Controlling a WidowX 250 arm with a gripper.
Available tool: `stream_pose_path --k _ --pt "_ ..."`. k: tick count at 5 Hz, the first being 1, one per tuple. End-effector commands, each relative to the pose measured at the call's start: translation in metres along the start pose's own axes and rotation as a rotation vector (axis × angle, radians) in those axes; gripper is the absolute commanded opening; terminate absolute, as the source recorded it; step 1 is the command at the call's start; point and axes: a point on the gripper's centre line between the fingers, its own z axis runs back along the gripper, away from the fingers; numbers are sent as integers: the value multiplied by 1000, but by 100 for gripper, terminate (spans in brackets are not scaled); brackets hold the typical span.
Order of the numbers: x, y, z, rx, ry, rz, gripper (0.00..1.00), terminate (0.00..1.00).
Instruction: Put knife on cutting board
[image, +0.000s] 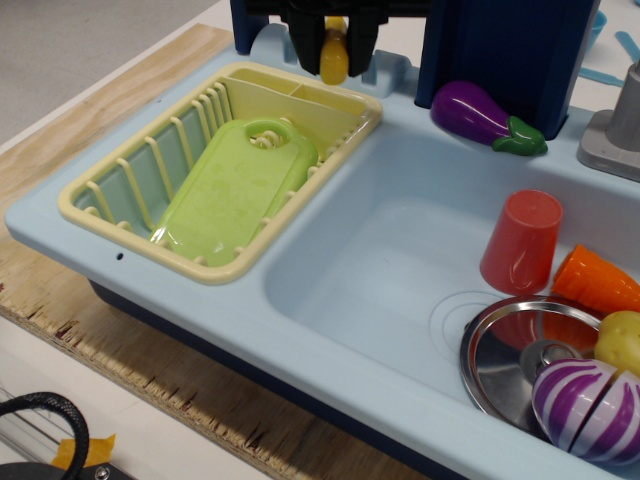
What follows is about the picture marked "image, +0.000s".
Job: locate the yellow handled toy knife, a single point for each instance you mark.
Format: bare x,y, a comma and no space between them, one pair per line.
334,58

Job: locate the yellow tape piece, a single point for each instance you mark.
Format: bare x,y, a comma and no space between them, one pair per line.
99,452

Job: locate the cream dish drying rack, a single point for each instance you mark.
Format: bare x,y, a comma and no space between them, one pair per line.
123,197

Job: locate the purple toy eggplant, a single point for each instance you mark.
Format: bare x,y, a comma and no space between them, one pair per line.
467,110

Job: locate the purple striped toy onion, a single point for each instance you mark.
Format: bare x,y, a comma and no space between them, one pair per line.
589,410

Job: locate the light blue toy spatula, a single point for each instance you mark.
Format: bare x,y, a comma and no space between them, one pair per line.
628,43

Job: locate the light blue toy sink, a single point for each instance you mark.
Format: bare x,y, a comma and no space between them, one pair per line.
362,301

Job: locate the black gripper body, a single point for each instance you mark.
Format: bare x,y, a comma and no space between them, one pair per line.
382,8

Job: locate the dark metal bracket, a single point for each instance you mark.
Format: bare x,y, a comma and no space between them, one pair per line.
40,471

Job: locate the red plastic cup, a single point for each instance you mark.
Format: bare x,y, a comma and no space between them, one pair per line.
520,252

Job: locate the green plastic cutting board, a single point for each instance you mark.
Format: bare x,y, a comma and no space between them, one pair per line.
242,177

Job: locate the wooden base board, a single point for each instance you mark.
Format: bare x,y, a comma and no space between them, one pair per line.
174,413

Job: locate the grey toy faucet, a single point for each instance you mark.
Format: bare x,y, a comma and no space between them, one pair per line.
610,142

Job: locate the yellow toy potato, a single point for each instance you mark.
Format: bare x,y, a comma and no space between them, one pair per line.
618,342

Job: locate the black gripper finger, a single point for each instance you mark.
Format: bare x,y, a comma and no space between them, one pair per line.
362,34
307,33

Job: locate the dark blue sink back panel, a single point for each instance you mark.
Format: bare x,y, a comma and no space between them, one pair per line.
525,54

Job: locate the silver metal pot lid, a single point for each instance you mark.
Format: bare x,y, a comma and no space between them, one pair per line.
504,348

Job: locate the orange toy carrot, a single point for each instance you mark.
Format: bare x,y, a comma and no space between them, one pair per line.
586,278

